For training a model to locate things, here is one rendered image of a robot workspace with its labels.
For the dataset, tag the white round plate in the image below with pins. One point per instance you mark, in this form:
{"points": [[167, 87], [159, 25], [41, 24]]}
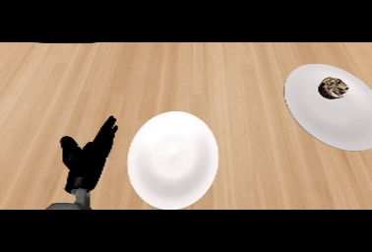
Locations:
{"points": [[334, 114]]}

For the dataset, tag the brown cupcake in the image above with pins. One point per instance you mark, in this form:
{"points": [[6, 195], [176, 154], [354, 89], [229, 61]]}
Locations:
{"points": [[332, 88]]}

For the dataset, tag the white oval plate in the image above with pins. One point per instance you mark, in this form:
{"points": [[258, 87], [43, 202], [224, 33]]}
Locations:
{"points": [[171, 160]]}

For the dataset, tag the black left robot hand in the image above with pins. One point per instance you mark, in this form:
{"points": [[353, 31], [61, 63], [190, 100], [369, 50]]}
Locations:
{"points": [[89, 154]]}

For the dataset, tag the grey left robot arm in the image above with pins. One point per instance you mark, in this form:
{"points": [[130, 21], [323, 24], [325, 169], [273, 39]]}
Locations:
{"points": [[80, 201]]}

